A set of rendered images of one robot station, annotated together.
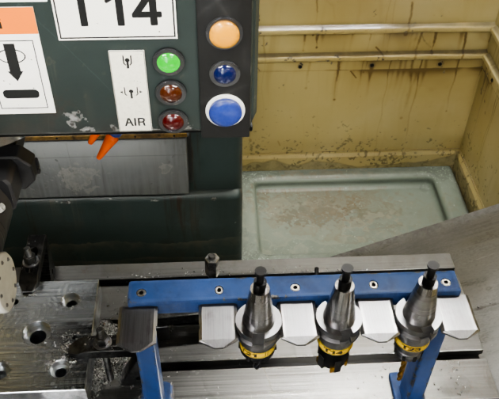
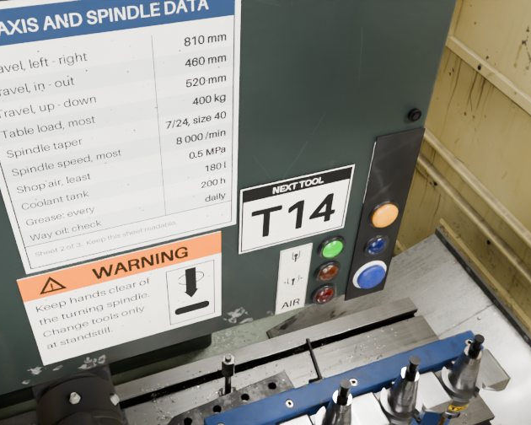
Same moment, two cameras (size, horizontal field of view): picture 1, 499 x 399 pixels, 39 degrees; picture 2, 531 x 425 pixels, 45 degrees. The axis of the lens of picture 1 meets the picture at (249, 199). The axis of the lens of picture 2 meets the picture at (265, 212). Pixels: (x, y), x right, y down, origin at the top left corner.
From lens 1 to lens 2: 32 cm
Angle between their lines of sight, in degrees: 15
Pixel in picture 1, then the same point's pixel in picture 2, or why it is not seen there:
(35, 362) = not seen: outside the picture
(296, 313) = (363, 406)
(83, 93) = (249, 291)
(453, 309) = (484, 365)
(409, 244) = not seen: hidden behind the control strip
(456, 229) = (394, 269)
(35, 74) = (209, 287)
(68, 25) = (250, 239)
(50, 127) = (211, 328)
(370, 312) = (421, 387)
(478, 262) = (422, 295)
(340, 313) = (410, 398)
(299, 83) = not seen: hidden behind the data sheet
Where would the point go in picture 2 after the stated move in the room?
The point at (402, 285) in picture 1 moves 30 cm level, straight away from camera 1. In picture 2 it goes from (438, 354) to (410, 226)
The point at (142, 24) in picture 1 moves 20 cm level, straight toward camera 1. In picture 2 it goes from (316, 223) to (475, 414)
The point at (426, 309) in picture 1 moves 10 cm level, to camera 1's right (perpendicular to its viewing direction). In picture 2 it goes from (474, 374) to (529, 359)
